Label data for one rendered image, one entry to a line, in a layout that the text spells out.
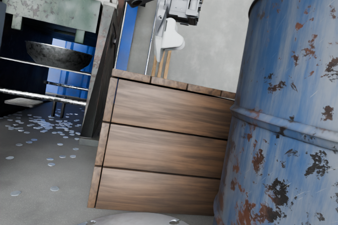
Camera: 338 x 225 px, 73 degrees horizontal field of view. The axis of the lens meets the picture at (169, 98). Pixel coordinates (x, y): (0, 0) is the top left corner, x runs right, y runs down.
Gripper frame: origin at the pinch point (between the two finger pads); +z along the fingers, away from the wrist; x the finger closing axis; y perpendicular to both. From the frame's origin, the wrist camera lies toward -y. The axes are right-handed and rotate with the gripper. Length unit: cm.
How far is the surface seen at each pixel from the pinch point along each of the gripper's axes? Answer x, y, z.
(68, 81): 167, -120, 23
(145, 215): -0.7, 4.5, 35.5
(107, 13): 46, -35, -19
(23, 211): -4.7, -21.9, 39.5
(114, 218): -2.3, -1.7, 37.0
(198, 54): 212, 1, -32
